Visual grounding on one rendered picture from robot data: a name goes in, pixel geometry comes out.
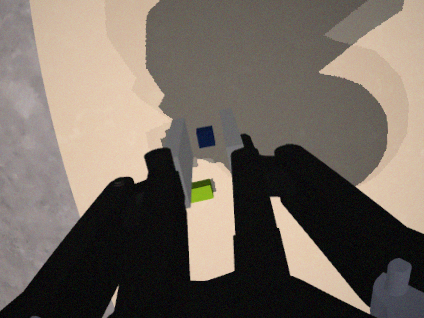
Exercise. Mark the small dark blue block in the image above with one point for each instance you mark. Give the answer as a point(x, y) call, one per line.
point(205, 136)

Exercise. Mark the lime green rod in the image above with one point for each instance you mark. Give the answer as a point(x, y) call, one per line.
point(201, 190)

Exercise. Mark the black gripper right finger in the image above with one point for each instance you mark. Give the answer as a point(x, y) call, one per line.
point(380, 258)

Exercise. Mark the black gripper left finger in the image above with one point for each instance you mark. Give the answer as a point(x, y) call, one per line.
point(81, 276)

